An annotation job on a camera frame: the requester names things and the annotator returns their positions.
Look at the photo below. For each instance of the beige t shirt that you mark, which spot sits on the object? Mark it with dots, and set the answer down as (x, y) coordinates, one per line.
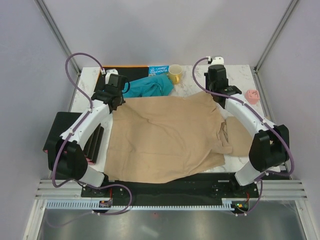
(161, 139)

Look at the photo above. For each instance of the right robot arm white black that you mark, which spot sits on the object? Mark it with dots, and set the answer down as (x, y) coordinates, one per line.
(270, 142)

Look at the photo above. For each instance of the black orange-edged notebook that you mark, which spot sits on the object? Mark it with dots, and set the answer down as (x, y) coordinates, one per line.
(131, 72)

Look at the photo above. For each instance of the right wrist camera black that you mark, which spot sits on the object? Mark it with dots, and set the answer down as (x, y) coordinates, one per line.
(217, 72)

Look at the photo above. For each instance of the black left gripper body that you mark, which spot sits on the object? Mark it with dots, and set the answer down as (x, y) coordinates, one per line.
(121, 101)

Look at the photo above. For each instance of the black base rail with cable tray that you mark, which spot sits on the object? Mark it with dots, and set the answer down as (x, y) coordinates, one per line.
(202, 191)

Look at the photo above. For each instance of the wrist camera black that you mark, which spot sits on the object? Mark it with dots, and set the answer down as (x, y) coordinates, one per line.
(217, 72)
(116, 80)

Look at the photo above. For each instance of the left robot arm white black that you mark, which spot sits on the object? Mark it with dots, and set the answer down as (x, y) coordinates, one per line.
(69, 161)

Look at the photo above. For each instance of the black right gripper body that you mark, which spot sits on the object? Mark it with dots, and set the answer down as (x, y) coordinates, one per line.
(209, 87)

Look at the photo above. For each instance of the teal t shirt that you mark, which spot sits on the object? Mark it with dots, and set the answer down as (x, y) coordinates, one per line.
(151, 86)

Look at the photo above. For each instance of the aluminium frame rail left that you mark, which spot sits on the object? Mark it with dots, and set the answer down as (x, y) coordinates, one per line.
(53, 27)

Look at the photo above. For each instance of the yellow mug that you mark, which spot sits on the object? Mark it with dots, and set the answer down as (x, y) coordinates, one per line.
(175, 73)

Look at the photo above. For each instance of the aluminium frame rail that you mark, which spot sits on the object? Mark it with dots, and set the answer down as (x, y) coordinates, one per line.
(276, 34)
(53, 27)

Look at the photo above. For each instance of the folded tan t shirt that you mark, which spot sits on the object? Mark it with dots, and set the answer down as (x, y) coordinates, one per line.
(235, 137)

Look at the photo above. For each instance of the blue treehouse book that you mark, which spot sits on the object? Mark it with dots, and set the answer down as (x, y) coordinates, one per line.
(158, 70)

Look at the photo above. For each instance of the aluminium frame rail right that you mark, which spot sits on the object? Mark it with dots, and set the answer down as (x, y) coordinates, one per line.
(276, 34)

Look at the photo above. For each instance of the pink cube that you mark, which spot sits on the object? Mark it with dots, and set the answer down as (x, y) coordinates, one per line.
(252, 96)

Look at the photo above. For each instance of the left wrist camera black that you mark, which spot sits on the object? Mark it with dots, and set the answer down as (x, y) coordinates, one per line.
(116, 80)

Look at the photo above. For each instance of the black drawer organiser with pink fronts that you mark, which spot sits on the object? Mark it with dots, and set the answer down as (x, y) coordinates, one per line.
(62, 122)

